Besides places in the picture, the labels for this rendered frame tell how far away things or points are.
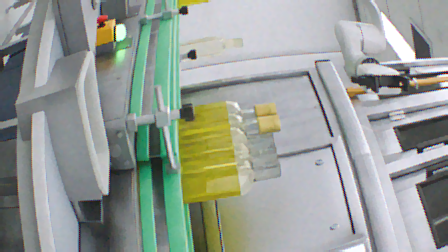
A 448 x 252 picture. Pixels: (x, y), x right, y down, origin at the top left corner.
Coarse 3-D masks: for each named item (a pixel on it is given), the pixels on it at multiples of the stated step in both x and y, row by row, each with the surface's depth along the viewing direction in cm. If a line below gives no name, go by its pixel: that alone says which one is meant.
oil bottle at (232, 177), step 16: (224, 160) 151; (240, 160) 150; (192, 176) 147; (208, 176) 147; (224, 176) 147; (240, 176) 147; (192, 192) 148; (208, 192) 148; (224, 192) 149; (240, 192) 149
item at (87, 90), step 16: (80, 80) 117; (96, 80) 134; (80, 96) 117; (96, 96) 135; (80, 112) 119; (96, 112) 136; (96, 128) 137; (96, 144) 139; (96, 160) 122; (96, 176) 125
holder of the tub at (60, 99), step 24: (72, 72) 122; (48, 96) 116; (72, 96) 117; (48, 120) 118; (72, 120) 119; (72, 144) 121; (72, 168) 123; (72, 192) 125; (96, 192) 125; (96, 216) 130
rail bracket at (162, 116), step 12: (156, 96) 140; (156, 108) 142; (168, 108) 142; (180, 108) 142; (192, 108) 141; (132, 120) 140; (144, 120) 141; (156, 120) 141; (168, 120) 141; (192, 120) 142; (168, 132) 143; (168, 144) 144; (168, 156) 145; (168, 168) 146; (180, 168) 146
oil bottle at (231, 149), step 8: (216, 144) 156; (224, 144) 156; (232, 144) 155; (240, 144) 155; (184, 152) 155; (192, 152) 155; (200, 152) 155; (208, 152) 154; (216, 152) 154; (224, 152) 153; (232, 152) 153; (240, 152) 153; (248, 152) 154; (184, 160) 153; (192, 160) 152; (200, 160) 152; (208, 160) 152; (248, 160) 153
